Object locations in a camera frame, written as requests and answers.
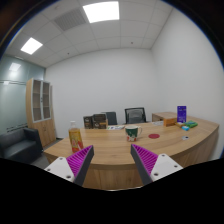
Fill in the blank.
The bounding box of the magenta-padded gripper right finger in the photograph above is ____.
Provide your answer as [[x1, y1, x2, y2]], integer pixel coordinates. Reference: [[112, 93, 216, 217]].
[[130, 143, 184, 186]]

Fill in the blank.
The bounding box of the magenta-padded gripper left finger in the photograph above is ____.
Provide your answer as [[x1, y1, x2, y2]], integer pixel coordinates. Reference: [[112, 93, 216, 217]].
[[44, 144, 95, 187]]

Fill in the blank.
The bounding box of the orange-label drink bottle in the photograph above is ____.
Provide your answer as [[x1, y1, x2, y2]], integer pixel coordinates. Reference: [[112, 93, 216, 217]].
[[68, 120, 85, 154]]

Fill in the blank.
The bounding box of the green and white mug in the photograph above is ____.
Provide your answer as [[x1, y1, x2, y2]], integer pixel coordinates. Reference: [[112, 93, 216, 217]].
[[124, 125, 143, 143]]

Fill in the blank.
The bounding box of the small dark box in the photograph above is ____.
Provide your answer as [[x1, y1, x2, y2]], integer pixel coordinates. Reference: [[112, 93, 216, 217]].
[[83, 115, 94, 130]]

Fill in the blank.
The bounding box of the orange-brown box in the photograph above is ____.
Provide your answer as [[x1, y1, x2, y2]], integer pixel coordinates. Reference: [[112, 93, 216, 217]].
[[163, 116, 178, 128]]

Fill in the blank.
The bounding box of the printed leaflet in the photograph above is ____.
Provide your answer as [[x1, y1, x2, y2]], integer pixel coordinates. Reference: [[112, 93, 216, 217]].
[[107, 124, 126, 131]]

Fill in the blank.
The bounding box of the black mesh office chair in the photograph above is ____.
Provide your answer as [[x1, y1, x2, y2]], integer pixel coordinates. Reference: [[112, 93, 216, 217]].
[[124, 106, 148, 125]]

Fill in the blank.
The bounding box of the wooden side desk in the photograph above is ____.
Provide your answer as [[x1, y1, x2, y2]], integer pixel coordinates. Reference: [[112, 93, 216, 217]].
[[151, 111, 178, 123]]

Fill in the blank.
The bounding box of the green packet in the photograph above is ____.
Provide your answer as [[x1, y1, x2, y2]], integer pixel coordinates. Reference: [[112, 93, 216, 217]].
[[184, 120, 199, 130]]

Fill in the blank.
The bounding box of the purple standing package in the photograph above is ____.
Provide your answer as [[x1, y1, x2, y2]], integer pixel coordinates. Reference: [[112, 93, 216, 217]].
[[176, 105, 188, 124]]

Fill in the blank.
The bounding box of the wooden glass-door shelf cabinet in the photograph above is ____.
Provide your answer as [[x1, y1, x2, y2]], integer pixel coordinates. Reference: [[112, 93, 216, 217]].
[[25, 77, 58, 148]]

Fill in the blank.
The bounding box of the black leather sofa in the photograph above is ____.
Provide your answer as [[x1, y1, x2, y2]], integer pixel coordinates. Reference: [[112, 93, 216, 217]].
[[0, 127, 44, 165]]

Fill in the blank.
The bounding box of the small square ceiling light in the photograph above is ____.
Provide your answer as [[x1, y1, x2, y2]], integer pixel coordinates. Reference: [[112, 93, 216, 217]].
[[20, 37, 44, 56]]

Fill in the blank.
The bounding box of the ceiling air vent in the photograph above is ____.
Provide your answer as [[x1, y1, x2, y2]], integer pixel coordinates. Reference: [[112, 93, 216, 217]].
[[53, 7, 88, 32]]

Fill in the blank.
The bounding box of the large square ceiling light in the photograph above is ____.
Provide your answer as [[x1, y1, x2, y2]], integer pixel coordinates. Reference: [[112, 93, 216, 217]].
[[82, 1, 120, 24]]

